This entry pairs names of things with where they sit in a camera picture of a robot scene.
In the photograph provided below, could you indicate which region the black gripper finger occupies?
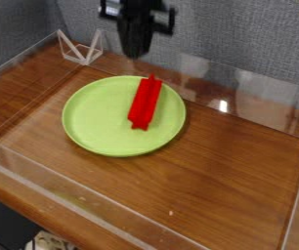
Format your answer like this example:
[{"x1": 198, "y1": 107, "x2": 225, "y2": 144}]
[{"x1": 118, "y1": 20, "x2": 152, "y2": 60}]

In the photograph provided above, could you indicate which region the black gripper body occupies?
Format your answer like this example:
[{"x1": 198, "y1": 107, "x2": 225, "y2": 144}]
[{"x1": 98, "y1": 0, "x2": 178, "y2": 37}]

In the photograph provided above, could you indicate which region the red plastic block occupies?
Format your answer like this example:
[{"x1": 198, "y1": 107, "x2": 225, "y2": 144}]
[{"x1": 128, "y1": 74, "x2": 163, "y2": 130}]

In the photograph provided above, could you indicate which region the green round plate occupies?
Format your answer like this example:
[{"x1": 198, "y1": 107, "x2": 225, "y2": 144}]
[{"x1": 62, "y1": 75, "x2": 187, "y2": 157}]

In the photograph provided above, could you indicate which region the white power strip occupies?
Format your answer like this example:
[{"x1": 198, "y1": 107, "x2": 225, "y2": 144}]
[{"x1": 34, "y1": 231, "x2": 78, "y2": 250}]

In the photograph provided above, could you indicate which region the black box under table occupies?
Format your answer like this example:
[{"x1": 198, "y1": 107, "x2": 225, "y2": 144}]
[{"x1": 0, "y1": 202, "x2": 43, "y2": 250}]

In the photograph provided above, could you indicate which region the clear acrylic corner bracket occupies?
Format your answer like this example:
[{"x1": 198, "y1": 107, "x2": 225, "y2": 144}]
[{"x1": 58, "y1": 29, "x2": 104, "y2": 65}]

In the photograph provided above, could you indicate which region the clear acrylic enclosure wall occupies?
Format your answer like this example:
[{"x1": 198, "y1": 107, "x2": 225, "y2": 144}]
[{"x1": 0, "y1": 35, "x2": 299, "y2": 250}]

